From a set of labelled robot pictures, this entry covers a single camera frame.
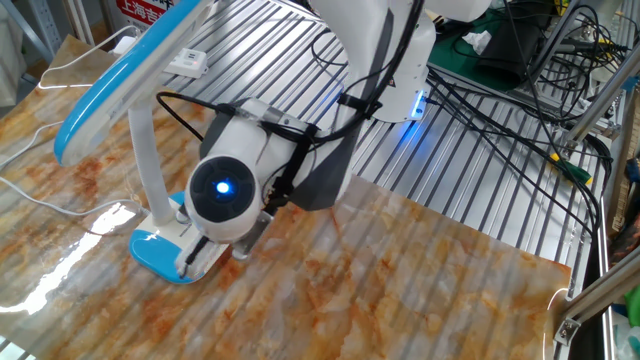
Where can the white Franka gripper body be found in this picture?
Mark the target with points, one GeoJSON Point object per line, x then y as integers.
{"type": "Point", "coordinates": [252, 237]}

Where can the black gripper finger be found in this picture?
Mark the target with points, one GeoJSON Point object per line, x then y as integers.
{"type": "Point", "coordinates": [194, 257]}

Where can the blue white desk lamp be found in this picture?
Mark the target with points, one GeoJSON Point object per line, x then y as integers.
{"type": "Point", "coordinates": [150, 250]}

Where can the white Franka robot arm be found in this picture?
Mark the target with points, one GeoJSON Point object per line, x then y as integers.
{"type": "Point", "coordinates": [240, 140]}

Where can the orange marble pattern mat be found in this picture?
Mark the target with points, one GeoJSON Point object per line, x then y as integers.
{"type": "Point", "coordinates": [350, 280]}

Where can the white power strip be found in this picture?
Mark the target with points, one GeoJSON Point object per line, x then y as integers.
{"type": "Point", "coordinates": [187, 62]}

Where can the red white sign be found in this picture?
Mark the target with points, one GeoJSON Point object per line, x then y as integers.
{"type": "Point", "coordinates": [142, 11]}

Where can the green cutting mat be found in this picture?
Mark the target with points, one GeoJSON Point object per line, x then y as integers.
{"type": "Point", "coordinates": [450, 60]}

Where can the crumpled white tissue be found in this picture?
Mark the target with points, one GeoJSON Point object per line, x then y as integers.
{"type": "Point", "coordinates": [477, 42]}

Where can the black bag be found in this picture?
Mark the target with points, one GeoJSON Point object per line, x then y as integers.
{"type": "Point", "coordinates": [510, 50]}

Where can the grey perforated angle post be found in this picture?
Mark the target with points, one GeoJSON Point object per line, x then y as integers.
{"type": "Point", "coordinates": [45, 25]}

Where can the metal corner bracket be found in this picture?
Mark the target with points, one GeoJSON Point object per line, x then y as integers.
{"type": "Point", "coordinates": [566, 331]}

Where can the aluminium frame beam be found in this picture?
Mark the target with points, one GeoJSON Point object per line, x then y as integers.
{"type": "Point", "coordinates": [600, 295]}
{"type": "Point", "coordinates": [600, 100]}

